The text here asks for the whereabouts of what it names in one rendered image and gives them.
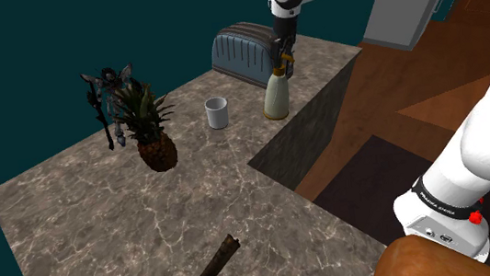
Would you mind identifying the blue-grey toaster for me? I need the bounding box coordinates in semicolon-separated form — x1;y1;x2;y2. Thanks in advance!
208;18;289;95

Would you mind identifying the dark winged robot figure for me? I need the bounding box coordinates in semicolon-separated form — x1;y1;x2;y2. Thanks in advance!
78;62;148;154

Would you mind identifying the brown robot stand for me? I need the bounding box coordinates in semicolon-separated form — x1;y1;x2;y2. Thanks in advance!
367;227;490;276

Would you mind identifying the cream bottle with gold cap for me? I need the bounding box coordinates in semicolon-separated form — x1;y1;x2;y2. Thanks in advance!
257;53;302;122

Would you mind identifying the dark brown stick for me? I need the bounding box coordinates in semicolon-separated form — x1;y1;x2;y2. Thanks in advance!
168;232;245;276

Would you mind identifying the pineapple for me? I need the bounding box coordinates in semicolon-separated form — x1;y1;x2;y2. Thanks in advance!
108;78;183;177

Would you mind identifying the white cup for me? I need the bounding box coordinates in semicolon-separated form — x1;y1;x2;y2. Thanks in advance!
203;96;231;132

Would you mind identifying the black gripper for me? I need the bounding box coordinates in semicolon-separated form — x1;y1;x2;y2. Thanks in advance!
266;13;302;80

